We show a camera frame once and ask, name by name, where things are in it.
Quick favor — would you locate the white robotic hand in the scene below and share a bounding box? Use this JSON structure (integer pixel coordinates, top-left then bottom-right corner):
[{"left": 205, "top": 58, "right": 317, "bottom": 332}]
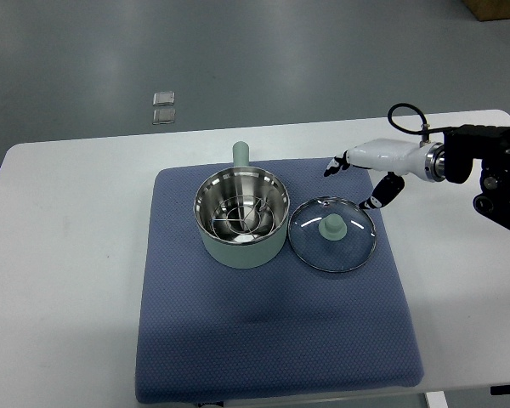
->
[{"left": 324, "top": 139, "right": 445, "bottom": 210}]

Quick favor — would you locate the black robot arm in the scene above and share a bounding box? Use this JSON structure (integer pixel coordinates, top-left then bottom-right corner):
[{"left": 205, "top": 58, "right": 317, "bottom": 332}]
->
[{"left": 324, "top": 125, "right": 510, "bottom": 230}]

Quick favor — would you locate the metal floor plate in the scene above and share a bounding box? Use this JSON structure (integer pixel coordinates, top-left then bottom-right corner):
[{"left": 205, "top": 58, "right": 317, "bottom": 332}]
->
[
  {"left": 152, "top": 107, "right": 176, "bottom": 125},
  {"left": 152, "top": 91, "right": 175, "bottom": 106}
]

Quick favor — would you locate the metal floor plate lower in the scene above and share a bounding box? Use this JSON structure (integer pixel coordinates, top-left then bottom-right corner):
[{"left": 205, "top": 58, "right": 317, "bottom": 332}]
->
[{"left": 152, "top": 107, "right": 176, "bottom": 125}]

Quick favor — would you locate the wire steamer rack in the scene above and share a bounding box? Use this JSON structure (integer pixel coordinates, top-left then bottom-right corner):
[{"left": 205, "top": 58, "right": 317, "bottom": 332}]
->
[{"left": 210, "top": 195, "right": 275, "bottom": 241}]

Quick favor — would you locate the blue textured mat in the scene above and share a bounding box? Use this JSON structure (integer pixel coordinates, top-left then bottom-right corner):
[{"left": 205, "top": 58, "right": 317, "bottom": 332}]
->
[{"left": 135, "top": 164, "right": 423, "bottom": 404}]

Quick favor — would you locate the cardboard box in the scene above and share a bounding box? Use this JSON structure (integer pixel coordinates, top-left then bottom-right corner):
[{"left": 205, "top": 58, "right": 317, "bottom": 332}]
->
[{"left": 463, "top": 0, "right": 510, "bottom": 21}]

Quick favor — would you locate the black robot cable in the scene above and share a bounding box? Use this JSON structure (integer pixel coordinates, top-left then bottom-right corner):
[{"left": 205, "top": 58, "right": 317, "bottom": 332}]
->
[{"left": 387, "top": 103, "right": 456, "bottom": 141}]

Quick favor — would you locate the mint green pot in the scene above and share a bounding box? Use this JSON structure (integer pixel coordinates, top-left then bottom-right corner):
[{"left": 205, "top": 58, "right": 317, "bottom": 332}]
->
[{"left": 193, "top": 141, "right": 290, "bottom": 269}]

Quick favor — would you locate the white table leg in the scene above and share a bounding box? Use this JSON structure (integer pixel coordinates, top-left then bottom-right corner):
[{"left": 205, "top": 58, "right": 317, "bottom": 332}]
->
[{"left": 424, "top": 391, "right": 449, "bottom": 408}]

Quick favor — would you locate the glass lid with green knob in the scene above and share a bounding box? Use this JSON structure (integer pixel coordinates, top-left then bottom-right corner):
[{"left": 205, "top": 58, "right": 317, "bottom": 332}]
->
[{"left": 288, "top": 196, "right": 377, "bottom": 273}]

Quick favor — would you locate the metal floor plate upper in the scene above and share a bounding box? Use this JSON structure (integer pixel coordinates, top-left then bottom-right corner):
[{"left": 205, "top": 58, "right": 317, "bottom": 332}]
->
[{"left": 152, "top": 91, "right": 175, "bottom": 106}]

